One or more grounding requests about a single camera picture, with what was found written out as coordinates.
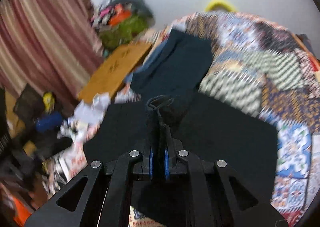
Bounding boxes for black pants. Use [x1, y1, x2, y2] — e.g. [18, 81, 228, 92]
[82, 94, 279, 227]

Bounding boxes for dark teal folded pants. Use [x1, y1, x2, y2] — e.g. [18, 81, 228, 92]
[130, 29, 213, 98]

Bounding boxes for striped pink curtain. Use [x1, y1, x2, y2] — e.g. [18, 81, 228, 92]
[0, 0, 106, 95]

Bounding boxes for pile of mixed clothes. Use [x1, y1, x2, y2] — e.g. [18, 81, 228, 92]
[90, 0, 118, 26]

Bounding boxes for blue cloth bundle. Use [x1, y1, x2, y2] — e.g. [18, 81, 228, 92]
[34, 112, 63, 133]

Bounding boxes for white crumpled cloth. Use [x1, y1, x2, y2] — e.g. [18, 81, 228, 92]
[57, 93, 111, 140]

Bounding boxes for patchwork printed blanket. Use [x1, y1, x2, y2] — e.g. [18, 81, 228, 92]
[115, 10, 320, 227]

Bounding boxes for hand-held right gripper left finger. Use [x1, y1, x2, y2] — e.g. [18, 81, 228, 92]
[24, 139, 154, 227]

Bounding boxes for wooden lap desk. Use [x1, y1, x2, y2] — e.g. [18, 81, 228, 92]
[78, 41, 153, 105]

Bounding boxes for blue jeans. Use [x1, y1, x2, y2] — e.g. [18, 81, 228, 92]
[124, 39, 171, 85]

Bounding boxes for green fabric storage box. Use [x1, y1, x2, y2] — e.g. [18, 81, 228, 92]
[98, 15, 151, 50]

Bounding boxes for yellow foam hoop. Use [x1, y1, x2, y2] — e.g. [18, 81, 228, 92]
[204, 0, 237, 12]

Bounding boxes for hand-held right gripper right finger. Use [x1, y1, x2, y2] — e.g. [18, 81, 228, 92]
[162, 139, 288, 227]

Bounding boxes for yellow plastic bag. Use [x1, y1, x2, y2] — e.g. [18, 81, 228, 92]
[42, 91, 56, 114]

